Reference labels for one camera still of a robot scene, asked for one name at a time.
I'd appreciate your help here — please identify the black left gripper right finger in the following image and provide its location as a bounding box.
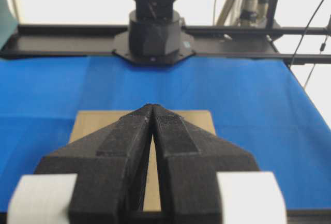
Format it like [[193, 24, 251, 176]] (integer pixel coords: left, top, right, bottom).
[[153, 104, 259, 221]]

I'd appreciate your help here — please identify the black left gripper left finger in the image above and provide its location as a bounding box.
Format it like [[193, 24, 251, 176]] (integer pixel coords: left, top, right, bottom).
[[35, 104, 153, 223]]

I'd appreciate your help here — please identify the brown cardboard box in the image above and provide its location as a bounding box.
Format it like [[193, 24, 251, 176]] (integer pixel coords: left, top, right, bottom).
[[69, 110, 216, 212]]

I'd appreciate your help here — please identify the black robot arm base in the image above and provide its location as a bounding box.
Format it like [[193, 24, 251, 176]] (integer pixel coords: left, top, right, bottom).
[[113, 0, 194, 66]]

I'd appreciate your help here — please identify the blue table cloth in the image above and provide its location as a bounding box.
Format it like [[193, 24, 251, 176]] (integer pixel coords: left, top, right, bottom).
[[1, 56, 330, 212]]

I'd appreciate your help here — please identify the teal curtain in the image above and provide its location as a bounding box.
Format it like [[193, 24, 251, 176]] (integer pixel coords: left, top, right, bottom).
[[1, 0, 20, 49]]

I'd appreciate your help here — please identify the black metal table frame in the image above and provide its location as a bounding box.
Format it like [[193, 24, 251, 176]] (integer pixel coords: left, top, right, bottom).
[[1, 25, 330, 66]]

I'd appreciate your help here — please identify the camera tripod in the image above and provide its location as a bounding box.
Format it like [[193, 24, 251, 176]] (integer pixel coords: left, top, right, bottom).
[[213, 0, 280, 30]]

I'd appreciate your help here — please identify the black hanging cable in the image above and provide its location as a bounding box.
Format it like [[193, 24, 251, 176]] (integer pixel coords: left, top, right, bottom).
[[289, 0, 331, 67]]

